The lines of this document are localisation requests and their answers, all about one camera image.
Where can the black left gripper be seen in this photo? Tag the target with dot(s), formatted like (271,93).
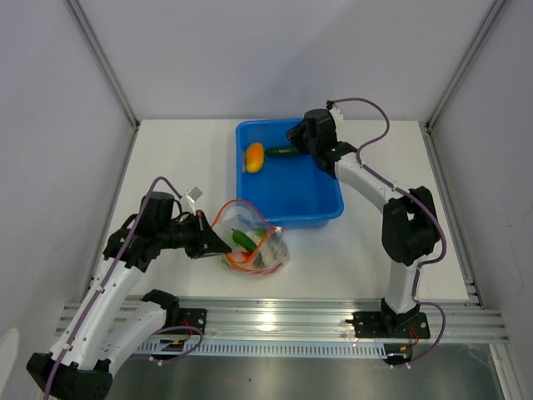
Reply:
(206,242)

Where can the aluminium frame post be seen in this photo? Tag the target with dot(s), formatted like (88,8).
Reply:
(473,49)
(100,57)

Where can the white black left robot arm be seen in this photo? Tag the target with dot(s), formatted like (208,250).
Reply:
(82,363)

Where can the right aluminium frame post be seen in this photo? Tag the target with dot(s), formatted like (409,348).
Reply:
(473,49)

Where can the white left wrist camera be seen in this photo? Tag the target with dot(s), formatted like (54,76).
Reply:
(190,199)

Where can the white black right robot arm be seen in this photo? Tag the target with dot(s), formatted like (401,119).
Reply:
(410,228)

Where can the yellow orange toy mango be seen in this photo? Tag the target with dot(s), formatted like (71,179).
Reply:
(254,158)

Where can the white toy cauliflower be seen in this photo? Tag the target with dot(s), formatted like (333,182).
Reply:
(273,252)

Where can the green toy chili pepper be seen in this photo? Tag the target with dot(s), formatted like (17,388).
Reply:
(241,239)

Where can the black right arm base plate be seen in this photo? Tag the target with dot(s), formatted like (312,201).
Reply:
(367,324)

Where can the clear orange-zipper zip bag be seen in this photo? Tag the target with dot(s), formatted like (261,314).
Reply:
(242,215)

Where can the green toy lettuce leaf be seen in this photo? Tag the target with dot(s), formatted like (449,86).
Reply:
(256,235)

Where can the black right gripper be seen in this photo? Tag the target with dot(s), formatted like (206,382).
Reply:
(295,134)

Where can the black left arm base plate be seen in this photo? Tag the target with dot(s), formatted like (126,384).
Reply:
(194,319)

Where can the left aluminium frame post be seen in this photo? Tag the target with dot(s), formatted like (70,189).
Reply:
(100,57)

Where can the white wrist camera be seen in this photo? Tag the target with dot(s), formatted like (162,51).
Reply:
(335,111)
(190,199)

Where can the aluminium front rail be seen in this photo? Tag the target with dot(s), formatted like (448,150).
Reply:
(325,321)

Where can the blue plastic bin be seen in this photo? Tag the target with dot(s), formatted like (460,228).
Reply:
(289,192)

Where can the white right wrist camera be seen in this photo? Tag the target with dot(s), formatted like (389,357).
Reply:
(335,111)

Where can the red orange toy mango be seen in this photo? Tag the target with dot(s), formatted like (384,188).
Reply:
(248,263)

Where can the dark green toy cucumber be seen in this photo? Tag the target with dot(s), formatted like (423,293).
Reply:
(282,152)

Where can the white slotted cable duct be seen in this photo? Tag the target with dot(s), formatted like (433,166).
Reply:
(343,349)

